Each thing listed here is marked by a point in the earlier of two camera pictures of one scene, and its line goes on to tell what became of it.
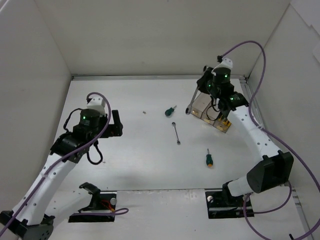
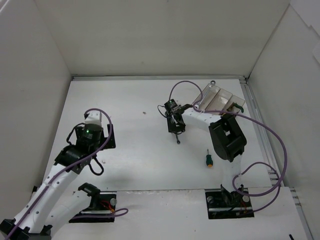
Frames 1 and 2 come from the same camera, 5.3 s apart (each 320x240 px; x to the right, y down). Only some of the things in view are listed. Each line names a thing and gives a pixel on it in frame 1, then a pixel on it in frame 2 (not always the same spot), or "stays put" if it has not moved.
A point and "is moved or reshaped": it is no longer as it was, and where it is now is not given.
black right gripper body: (203, 81) → (175, 120)
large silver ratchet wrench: (189, 109) is moved or reshaped
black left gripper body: (113, 127) → (110, 136)
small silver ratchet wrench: (173, 124) stays put
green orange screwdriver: (209, 159) stays put
